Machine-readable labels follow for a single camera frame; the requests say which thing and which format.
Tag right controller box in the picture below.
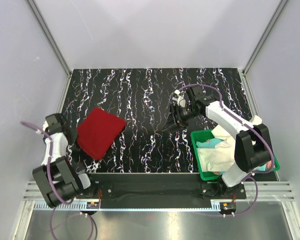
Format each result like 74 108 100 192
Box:
220 202 237 213

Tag controller box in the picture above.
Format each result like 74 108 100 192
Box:
86 201 101 210
220 202 237 213

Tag cream white t shirt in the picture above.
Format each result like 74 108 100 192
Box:
197 115 263 173

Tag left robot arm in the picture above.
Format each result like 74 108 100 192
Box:
32 113 98 208

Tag aluminium front rail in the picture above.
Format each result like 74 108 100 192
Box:
22 181 295 202

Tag grey slotted cable duct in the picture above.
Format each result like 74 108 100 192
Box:
33 201 222 212

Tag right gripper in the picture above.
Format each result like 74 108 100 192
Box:
162 103 201 134

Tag red t shirt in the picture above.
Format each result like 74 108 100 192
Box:
77 107 127 161

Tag right aluminium frame post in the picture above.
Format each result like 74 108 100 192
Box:
242 0 290 76

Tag pink t shirt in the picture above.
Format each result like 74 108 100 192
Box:
265 161 272 171

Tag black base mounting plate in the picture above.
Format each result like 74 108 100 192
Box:
90 173 246 207

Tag green plastic bin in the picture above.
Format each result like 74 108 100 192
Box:
190 126 281 181

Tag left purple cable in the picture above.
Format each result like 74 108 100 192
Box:
20 120 98 240

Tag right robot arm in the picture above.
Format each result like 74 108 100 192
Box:
162 83 275 199

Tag aluminium frame post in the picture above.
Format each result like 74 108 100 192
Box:
25 0 72 78
242 0 290 76

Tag left controller box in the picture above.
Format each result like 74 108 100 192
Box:
86 201 101 210

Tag left aluminium frame post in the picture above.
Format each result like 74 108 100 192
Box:
25 0 72 78

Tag teal t shirt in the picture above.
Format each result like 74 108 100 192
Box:
195 138 271 174

